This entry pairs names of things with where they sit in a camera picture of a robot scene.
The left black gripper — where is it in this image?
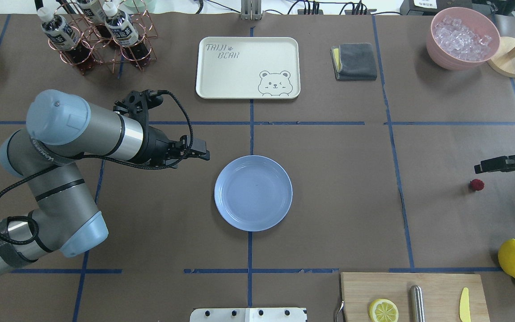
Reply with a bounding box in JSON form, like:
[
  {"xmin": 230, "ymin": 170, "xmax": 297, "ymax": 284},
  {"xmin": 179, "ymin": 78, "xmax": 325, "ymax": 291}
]
[{"xmin": 141, "ymin": 127, "xmax": 211, "ymax": 167}]

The red strawberry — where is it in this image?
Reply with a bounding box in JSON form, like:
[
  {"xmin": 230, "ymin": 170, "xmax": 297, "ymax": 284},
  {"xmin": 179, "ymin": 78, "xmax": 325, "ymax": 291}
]
[{"xmin": 469, "ymin": 178, "xmax": 485, "ymax": 191}]

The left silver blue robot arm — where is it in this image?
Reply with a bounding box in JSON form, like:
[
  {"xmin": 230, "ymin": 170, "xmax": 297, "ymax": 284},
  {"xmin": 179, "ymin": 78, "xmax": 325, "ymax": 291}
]
[{"xmin": 0, "ymin": 89, "xmax": 210, "ymax": 275}]

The blue round plate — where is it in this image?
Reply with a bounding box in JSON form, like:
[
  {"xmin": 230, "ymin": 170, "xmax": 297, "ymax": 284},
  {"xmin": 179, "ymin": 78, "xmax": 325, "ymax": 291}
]
[{"xmin": 213, "ymin": 155, "xmax": 294, "ymax": 232}]

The cream bear tray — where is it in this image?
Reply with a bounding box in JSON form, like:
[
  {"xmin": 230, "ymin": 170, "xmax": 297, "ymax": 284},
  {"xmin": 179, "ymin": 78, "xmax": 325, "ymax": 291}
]
[{"xmin": 195, "ymin": 37, "xmax": 301, "ymax": 100}]

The pink bowl with ice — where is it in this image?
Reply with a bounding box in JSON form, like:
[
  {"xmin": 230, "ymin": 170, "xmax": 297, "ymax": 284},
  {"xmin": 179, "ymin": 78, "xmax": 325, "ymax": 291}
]
[{"xmin": 426, "ymin": 7, "xmax": 500, "ymax": 71}]

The wooden cutting board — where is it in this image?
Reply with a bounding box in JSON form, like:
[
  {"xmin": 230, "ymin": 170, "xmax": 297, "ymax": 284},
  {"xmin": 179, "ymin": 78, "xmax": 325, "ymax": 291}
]
[{"xmin": 340, "ymin": 272, "xmax": 490, "ymax": 322}]

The yellow plastic knife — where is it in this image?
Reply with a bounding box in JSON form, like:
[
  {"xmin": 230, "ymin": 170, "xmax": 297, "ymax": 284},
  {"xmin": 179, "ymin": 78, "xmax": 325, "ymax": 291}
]
[{"xmin": 459, "ymin": 287, "xmax": 471, "ymax": 322}]

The green bowl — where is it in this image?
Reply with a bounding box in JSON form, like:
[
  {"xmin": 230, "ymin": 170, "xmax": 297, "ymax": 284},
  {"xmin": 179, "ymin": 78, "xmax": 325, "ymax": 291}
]
[{"xmin": 121, "ymin": 0, "xmax": 156, "ymax": 13}]

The drink bottle white cap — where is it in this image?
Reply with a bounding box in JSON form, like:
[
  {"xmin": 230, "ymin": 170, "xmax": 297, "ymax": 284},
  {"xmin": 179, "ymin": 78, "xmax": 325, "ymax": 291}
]
[{"xmin": 37, "ymin": 7, "xmax": 95, "ymax": 73}]

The grey yellow folded cloth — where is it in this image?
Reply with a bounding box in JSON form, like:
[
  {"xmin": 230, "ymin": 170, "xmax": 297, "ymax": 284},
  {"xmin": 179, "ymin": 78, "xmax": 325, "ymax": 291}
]
[{"xmin": 330, "ymin": 43, "xmax": 377, "ymax": 81}]

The lemon half slice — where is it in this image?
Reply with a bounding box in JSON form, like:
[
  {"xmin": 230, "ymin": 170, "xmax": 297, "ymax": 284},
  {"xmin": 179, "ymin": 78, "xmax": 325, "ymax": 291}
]
[{"xmin": 368, "ymin": 298, "xmax": 399, "ymax": 322}]

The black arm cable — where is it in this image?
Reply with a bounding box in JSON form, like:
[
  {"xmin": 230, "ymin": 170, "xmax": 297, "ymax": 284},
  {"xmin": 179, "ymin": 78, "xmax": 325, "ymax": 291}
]
[{"xmin": 0, "ymin": 90, "xmax": 194, "ymax": 246}]

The copper wire bottle rack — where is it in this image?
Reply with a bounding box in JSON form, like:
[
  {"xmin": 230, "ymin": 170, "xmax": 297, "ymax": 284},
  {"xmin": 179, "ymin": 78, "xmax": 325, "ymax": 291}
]
[{"xmin": 35, "ymin": 0, "xmax": 159, "ymax": 75}]

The aluminium frame post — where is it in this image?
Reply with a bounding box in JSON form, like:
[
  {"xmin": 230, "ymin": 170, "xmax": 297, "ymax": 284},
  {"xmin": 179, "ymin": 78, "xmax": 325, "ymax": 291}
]
[{"xmin": 241, "ymin": 0, "xmax": 263, "ymax": 21}]

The steel black handled rod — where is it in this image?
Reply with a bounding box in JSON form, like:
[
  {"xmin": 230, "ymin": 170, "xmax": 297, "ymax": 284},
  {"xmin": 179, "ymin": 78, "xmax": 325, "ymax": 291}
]
[{"xmin": 409, "ymin": 285, "xmax": 425, "ymax": 322}]

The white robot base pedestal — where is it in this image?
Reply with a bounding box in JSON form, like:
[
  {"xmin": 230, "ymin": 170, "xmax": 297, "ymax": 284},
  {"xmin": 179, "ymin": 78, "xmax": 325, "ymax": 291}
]
[{"xmin": 190, "ymin": 307, "xmax": 308, "ymax": 322}]

